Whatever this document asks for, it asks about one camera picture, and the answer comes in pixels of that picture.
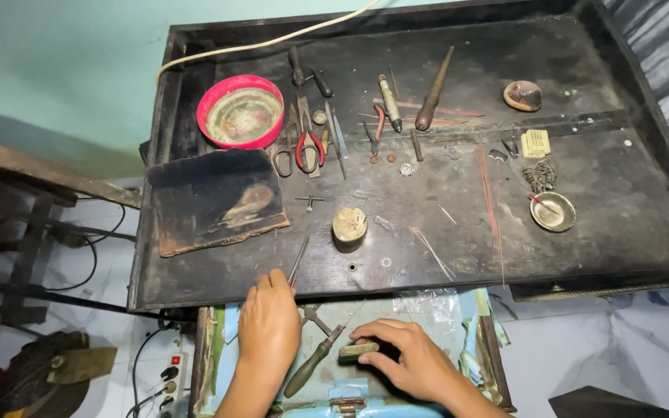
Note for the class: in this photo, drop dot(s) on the person's right hand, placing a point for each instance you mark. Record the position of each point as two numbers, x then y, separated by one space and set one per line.
413 363

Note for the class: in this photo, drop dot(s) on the person's left hand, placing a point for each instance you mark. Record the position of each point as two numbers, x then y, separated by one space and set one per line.
268 328

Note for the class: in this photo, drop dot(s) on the person's left fingers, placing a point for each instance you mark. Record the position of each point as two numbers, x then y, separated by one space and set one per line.
272 283

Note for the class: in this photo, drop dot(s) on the thin needle file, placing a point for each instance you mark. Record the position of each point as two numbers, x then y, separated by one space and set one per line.
298 261

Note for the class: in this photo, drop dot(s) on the small olive block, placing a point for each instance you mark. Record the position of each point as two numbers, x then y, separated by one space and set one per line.
358 350

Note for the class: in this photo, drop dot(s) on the grey metal pliers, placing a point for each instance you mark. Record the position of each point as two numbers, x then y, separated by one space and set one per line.
315 317

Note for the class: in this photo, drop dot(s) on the small metal drill key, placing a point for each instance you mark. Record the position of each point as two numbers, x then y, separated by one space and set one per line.
309 202

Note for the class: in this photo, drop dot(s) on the round wooden block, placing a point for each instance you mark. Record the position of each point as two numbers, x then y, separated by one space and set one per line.
350 226

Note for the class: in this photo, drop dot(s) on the charred black board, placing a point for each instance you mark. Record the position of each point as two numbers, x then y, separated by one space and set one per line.
215 200

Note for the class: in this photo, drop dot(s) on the blue drawer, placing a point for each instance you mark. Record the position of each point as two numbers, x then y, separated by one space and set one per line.
346 354

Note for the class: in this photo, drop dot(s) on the dark metal scissors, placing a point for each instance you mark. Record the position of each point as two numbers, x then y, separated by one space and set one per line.
285 148

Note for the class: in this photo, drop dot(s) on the white power strip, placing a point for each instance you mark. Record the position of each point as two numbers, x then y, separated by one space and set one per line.
173 377

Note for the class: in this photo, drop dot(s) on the clear plastic wrap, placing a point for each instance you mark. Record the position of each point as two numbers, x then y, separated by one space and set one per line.
427 303

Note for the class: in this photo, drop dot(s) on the metal tweezers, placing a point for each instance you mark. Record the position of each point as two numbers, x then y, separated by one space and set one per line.
340 134

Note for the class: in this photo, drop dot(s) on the red plastic bowl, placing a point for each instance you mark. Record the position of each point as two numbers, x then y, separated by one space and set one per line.
240 112

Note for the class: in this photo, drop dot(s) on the black workbench tray table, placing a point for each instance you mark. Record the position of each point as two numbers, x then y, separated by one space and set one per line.
427 203

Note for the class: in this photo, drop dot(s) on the silver floral ornament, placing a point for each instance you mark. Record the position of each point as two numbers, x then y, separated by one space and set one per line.
406 169

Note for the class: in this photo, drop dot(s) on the short dark metal rod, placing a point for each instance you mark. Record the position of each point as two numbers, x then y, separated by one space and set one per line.
416 145

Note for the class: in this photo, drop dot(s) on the metal pin vise tool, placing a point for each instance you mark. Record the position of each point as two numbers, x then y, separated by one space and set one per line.
389 103

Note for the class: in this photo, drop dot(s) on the dark bag with tools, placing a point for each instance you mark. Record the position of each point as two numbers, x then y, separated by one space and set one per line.
44 374

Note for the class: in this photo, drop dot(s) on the tapered wooden mandrel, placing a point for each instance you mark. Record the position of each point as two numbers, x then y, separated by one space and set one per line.
434 90

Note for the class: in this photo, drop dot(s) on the wooden bench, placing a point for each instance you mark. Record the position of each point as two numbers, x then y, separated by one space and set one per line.
26 197

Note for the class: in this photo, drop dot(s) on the red stick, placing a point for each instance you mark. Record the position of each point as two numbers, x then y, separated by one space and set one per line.
540 203

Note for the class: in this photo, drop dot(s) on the small brass bowl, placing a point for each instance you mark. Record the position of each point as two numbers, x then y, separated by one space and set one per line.
553 212

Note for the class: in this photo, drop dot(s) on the yellow card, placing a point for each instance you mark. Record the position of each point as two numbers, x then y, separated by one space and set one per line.
535 143

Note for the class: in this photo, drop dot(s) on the dark flat object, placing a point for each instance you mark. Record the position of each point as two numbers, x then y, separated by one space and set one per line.
607 404

